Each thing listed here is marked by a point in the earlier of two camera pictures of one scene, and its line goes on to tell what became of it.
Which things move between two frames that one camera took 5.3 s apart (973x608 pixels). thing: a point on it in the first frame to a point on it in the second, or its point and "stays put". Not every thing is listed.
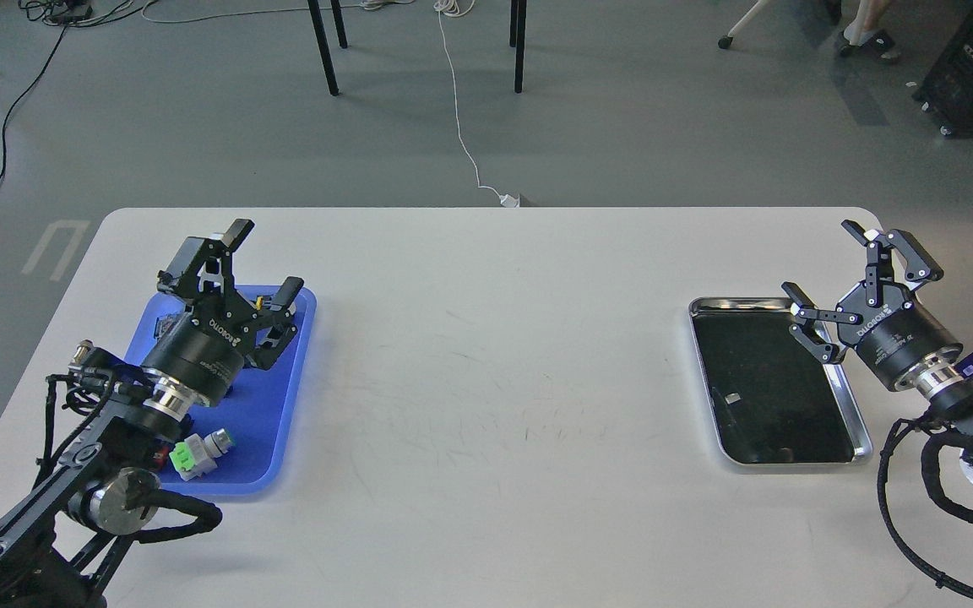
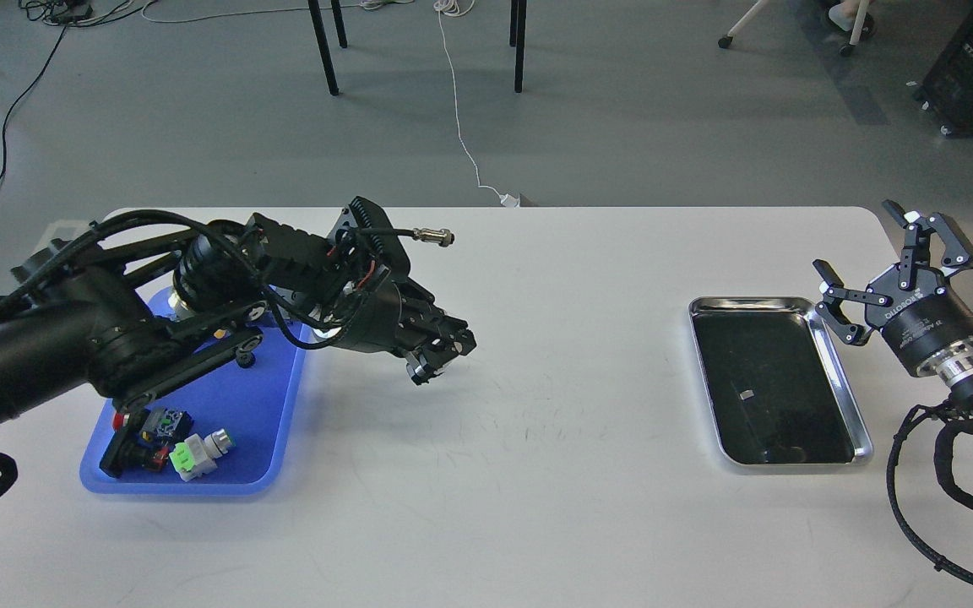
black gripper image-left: (203, 348) to (388, 314)
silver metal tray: (776, 395) stays put
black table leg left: (314, 8) stays put
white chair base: (725, 42) stays put
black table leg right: (518, 20) stays put
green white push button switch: (194, 457) stays put
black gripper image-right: (892, 339) to (923, 318)
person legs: (863, 35) to (844, 13)
